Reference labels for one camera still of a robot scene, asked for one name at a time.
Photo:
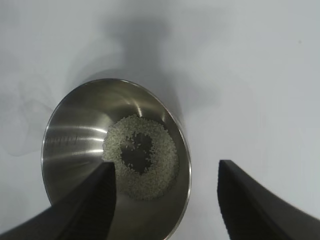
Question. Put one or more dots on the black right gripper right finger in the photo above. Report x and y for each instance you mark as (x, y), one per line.
(255, 212)

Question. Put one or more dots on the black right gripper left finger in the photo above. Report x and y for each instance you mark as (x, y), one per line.
(75, 212)

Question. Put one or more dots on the stainless steel mixing bowl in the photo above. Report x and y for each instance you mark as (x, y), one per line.
(75, 140)

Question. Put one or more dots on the white rice grains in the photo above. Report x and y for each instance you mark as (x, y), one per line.
(163, 150)

